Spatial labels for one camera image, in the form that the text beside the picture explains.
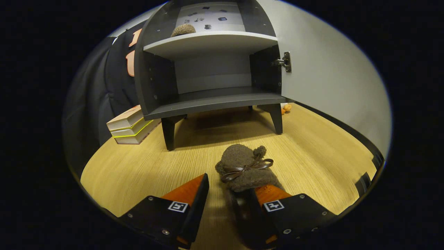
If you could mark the orange white plush toy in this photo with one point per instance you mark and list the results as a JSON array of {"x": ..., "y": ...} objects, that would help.
[{"x": 287, "y": 108}]

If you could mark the book with neon yellow edge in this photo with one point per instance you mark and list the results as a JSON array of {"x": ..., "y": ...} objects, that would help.
[{"x": 130, "y": 132}]

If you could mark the black backdrop cloth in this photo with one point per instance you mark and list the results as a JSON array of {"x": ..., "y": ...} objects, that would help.
[{"x": 86, "y": 104}]

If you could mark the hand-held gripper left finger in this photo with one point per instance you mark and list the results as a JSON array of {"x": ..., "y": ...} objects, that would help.
[{"x": 197, "y": 211}]

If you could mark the brown fuzzy shoe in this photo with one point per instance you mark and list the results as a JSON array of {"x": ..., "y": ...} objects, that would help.
[
  {"x": 184, "y": 30},
  {"x": 242, "y": 156}
]

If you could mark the red cover book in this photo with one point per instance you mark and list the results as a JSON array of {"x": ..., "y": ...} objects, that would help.
[{"x": 138, "y": 137}]

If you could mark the dark grey shoe cabinet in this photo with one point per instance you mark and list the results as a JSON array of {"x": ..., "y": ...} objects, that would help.
[{"x": 215, "y": 100}]

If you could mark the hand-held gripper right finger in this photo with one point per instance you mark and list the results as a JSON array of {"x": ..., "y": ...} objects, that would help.
[{"x": 267, "y": 224}]

